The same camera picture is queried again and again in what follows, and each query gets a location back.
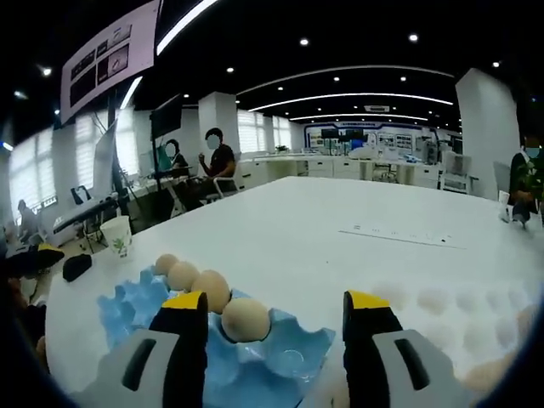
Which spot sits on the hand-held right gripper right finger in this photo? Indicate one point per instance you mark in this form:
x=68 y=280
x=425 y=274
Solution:
x=382 y=365

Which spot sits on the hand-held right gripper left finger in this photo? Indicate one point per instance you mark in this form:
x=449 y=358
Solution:
x=170 y=365

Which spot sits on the blue egg tray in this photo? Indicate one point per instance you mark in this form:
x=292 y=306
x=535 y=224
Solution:
x=263 y=365

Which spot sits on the group of beige eggs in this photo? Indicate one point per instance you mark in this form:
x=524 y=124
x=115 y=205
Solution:
x=486 y=376

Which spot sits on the black pouch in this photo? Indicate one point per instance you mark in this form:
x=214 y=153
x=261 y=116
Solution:
x=77 y=268

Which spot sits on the black folding table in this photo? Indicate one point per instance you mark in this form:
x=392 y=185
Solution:
x=85 y=213

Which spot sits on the white paper cup green print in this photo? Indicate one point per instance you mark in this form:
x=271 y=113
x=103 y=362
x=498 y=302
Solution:
x=117 y=234

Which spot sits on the grey backed monitor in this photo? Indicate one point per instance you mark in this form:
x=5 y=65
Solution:
x=104 y=161

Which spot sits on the white flat strip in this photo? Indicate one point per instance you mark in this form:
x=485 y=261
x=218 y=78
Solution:
x=399 y=236

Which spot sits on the white table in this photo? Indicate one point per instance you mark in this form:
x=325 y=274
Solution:
x=319 y=221

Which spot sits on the white office chair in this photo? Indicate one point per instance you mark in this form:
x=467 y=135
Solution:
x=225 y=185

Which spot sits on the black monitor on stand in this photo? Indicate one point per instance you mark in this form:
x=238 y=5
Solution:
x=166 y=115

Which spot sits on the small white device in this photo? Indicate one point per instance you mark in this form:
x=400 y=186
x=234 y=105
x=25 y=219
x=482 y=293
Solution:
x=503 y=208

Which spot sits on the long white counter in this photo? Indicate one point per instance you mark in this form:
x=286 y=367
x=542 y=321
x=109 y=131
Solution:
x=340 y=168

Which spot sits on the grey round object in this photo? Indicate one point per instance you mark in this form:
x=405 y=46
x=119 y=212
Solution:
x=519 y=212

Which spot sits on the white mesh chair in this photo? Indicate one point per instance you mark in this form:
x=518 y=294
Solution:
x=457 y=166

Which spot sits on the large hanging screen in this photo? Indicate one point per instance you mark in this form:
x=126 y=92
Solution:
x=110 y=55

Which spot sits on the small potted plant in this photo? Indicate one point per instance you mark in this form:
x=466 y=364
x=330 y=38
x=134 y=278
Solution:
x=281 y=149

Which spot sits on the blue wall display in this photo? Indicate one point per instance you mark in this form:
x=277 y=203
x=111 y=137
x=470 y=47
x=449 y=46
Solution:
x=382 y=138

